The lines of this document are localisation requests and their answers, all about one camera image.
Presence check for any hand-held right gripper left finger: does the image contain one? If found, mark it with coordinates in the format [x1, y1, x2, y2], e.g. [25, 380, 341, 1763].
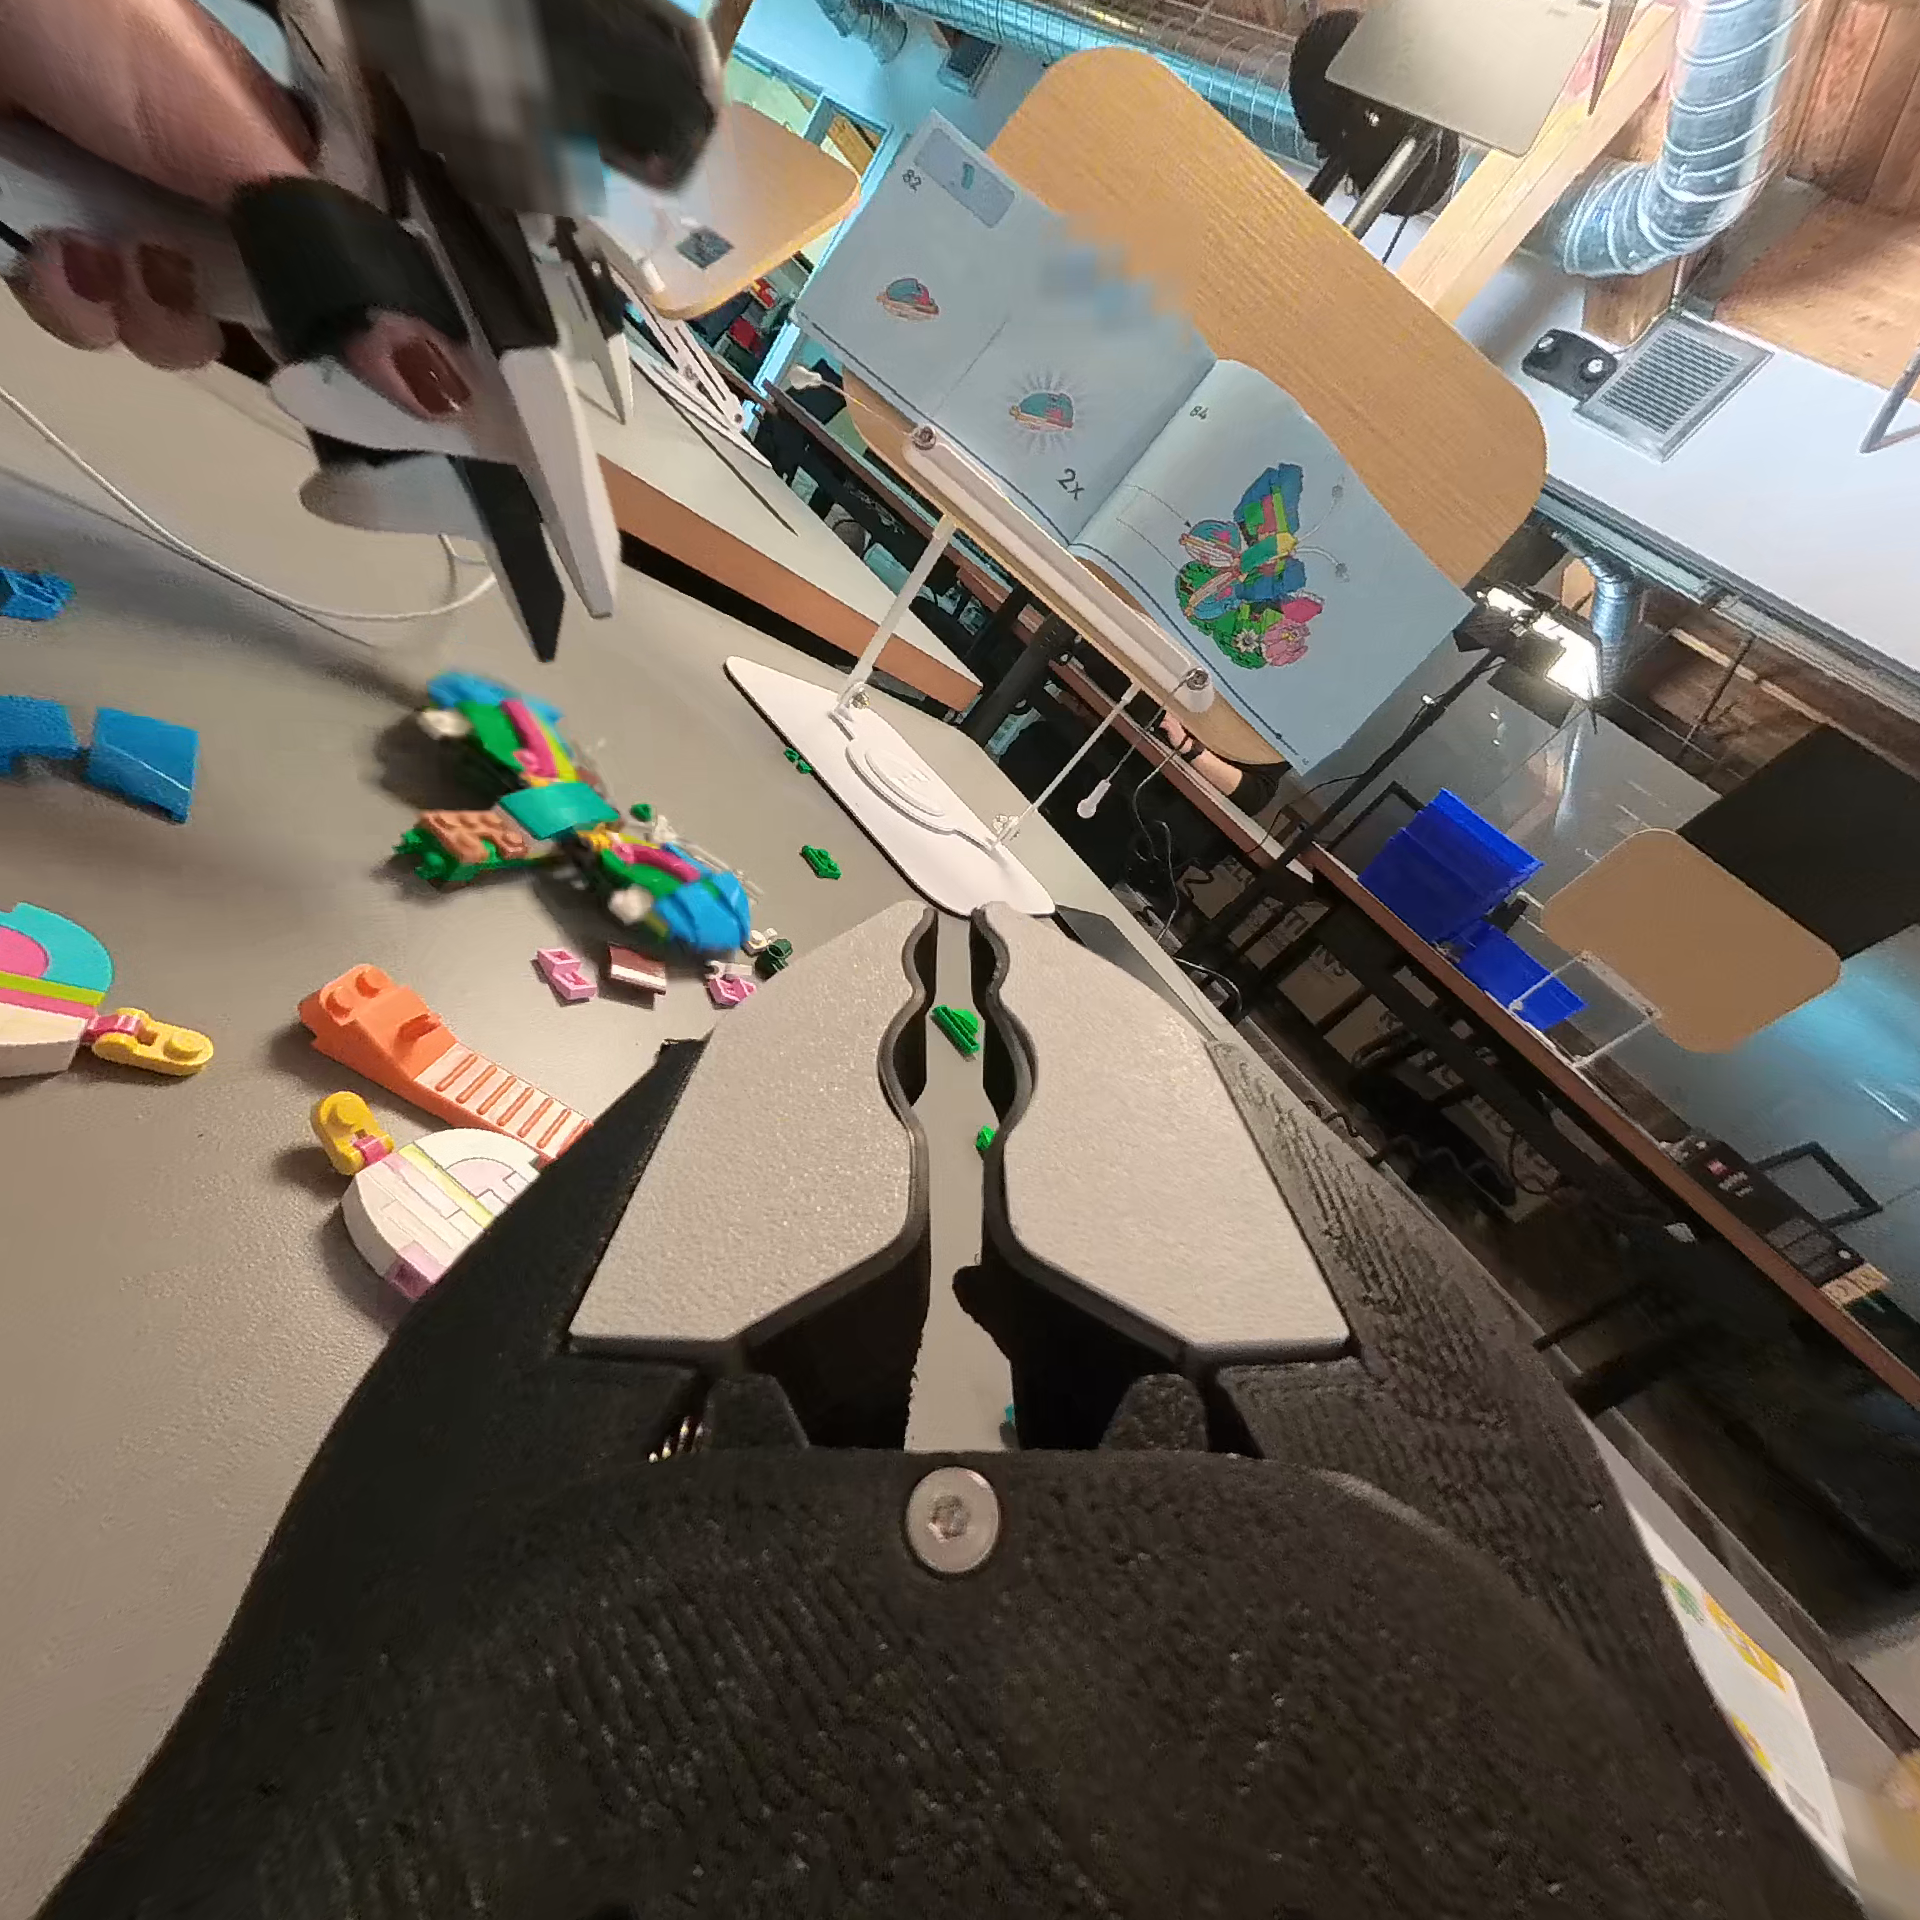
[567, 901, 938, 1369]

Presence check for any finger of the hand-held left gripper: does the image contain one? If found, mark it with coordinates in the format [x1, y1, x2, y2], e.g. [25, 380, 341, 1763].
[454, 448, 572, 664]
[499, 348, 625, 622]

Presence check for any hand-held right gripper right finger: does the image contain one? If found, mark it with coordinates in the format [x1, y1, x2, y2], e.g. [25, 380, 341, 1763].
[970, 901, 1356, 1369]

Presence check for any teal white lego wing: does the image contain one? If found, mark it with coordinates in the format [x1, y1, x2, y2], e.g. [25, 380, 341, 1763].
[0, 901, 217, 1083]
[310, 1089, 546, 1302]

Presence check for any colourful lego butterfly model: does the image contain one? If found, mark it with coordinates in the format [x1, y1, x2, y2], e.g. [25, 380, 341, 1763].
[390, 670, 754, 964]

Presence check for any orange lego brick separator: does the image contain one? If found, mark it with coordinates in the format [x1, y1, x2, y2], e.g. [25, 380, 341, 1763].
[294, 963, 596, 1166]

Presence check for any lego instruction booklet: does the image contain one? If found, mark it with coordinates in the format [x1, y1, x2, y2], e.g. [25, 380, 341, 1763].
[790, 111, 1481, 777]

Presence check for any person's left hand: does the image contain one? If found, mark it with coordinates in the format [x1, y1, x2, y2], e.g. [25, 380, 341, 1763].
[0, 0, 477, 425]

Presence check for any tan wooden chair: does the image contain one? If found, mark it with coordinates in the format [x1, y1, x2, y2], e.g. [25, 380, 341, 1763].
[657, 102, 867, 321]
[1543, 828, 1847, 1055]
[988, 46, 1549, 769]

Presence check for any blue plastic bin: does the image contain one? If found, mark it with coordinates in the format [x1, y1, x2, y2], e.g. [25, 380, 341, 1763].
[1455, 920, 1586, 1033]
[1356, 788, 1546, 951]

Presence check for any white book stand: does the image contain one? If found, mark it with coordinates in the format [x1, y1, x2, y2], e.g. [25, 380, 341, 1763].
[726, 423, 1218, 920]

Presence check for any long table with wooden edge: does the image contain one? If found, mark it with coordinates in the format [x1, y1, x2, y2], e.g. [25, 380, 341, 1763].
[1302, 839, 1920, 1412]

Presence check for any studio light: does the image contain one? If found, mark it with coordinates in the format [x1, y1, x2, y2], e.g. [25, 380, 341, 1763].
[1452, 588, 1610, 701]

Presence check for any black flat panel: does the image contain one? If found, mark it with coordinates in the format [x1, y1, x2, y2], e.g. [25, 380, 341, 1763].
[1677, 726, 1920, 964]

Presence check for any grey square panel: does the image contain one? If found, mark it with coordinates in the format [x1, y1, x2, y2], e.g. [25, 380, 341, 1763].
[1324, 0, 1610, 161]

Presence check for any white cable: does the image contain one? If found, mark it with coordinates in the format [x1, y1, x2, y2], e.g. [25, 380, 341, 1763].
[0, 387, 500, 623]

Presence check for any silver ventilation duct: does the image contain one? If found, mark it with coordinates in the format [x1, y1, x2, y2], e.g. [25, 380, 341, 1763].
[1549, 0, 1805, 280]
[815, 0, 1329, 159]

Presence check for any grey wall vent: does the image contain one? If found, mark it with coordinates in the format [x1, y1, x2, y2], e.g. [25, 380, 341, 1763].
[1573, 310, 1775, 461]

